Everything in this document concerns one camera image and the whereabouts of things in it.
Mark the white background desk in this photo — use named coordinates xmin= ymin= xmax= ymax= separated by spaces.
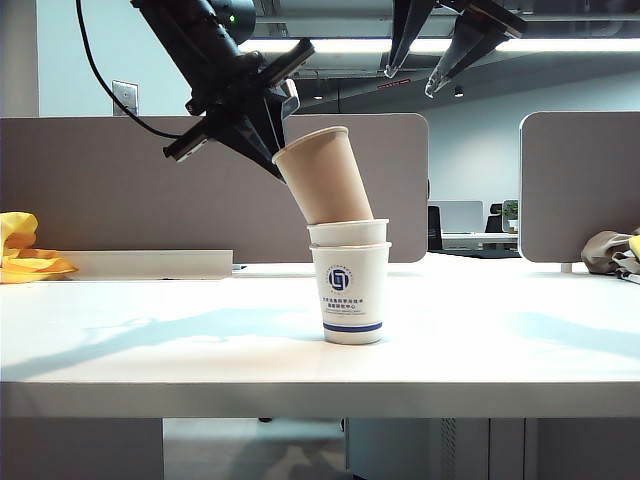
xmin=442 ymin=231 xmax=520 ymax=251

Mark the white background desk screen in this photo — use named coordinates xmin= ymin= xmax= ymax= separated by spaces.
xmin=430 ymin=200 xmax=484 ymax=235

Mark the wide grey-brown desk partition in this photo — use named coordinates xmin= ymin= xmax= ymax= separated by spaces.
xmin=0 ymin=113 xmax=430 ymax=264

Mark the white paper cup blue logo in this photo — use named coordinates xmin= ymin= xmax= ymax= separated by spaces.
xmin=306 ymin=217 xmax=390 ymax=249
xmin=308 ymin=241 xmax=394 ymax=346

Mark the narrow grey-brown desk partition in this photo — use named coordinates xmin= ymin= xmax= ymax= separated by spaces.
xmin=518 ymin=110 xmax=640 ymax=265

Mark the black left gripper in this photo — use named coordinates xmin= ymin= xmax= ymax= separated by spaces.
xmin=163 ymin=38 xmax=317 ymax=184

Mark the grey-brown desk side panel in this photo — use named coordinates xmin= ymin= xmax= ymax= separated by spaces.
xmin=0 ymin=417 xmax=165 ymax=480

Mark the metal wall switch plate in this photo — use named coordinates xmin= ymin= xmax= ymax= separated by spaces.
xmin=112 ymin=79 xmax=140 ymax=117

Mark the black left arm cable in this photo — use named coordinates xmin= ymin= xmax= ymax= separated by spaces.
xmin=74 ymin=0 xmax=194 ymax=140

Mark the brown crumpled bag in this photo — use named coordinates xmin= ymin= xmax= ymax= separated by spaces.
xmin=579 ymin=229 xmax=640 ymax=276

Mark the black office chair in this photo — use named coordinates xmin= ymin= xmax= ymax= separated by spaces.
xmin=484 ymin=202 xmax=504 ymax=234
xmin=427 ymin=204 xmax=444 ymax=252

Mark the long ceiling light strip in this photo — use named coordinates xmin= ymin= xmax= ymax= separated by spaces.
xmin=234 ymin=37 xmax=640 ymax=55

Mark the grey under-desk cabinet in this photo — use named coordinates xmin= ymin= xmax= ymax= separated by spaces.
xmin=344 ymin=417 xmax=640 ymax=480

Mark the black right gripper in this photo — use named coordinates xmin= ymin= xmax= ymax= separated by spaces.
xmin=383 ymin=0 xmax=529 ymax=99

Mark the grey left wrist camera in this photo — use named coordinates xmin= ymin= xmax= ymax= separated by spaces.
xmin=280 ymin=78 xmax=302 ymax=120

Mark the green potted plant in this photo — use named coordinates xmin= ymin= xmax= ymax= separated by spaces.
xmin=502 ymin=199 xmax=520 ymax=234

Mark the yellow crumpled cloth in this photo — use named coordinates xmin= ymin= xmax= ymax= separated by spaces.
xmin=0 ymin=211 xmax=80 ymax=285

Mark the brown kraft paper cup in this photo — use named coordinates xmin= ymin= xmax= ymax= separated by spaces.
xmin=271 ymin=125 xmax=376 ymax=226

